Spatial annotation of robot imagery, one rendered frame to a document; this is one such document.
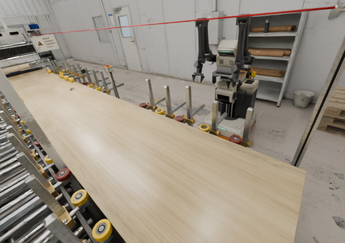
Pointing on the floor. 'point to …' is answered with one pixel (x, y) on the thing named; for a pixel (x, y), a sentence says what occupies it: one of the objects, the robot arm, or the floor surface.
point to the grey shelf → (263, 42)
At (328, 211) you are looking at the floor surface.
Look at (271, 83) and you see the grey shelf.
